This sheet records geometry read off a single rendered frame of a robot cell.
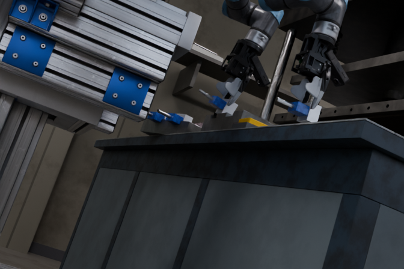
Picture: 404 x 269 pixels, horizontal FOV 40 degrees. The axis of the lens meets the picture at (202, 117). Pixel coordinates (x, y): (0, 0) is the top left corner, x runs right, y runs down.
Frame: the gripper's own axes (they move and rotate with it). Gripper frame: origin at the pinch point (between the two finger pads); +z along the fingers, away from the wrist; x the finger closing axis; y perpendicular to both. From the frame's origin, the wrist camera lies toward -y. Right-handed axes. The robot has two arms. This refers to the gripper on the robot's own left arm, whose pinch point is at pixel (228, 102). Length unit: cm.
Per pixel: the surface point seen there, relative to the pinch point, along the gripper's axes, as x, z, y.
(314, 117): 30.8, -4.4, -12.3
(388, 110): -23, -38, -73
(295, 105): 29.5, -4.4, -5.9
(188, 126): -9.1, 12.3, 4.6
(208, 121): -2.2, 8.2, 1.8
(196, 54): -225, -58, -49
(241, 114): 19.0, 4.0, 2.2
